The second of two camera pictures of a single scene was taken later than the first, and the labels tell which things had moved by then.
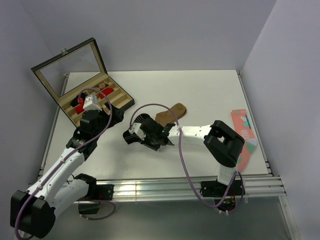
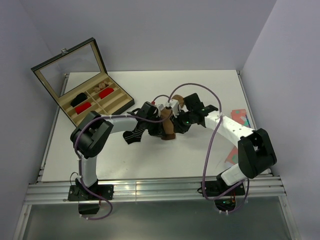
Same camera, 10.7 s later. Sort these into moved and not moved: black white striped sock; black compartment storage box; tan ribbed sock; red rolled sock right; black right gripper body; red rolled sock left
Moved: black right gripper body; tan ribbed sock
Not moved: black white striped sock; red rolled sock left; black compartment storage box; red rolled sock right
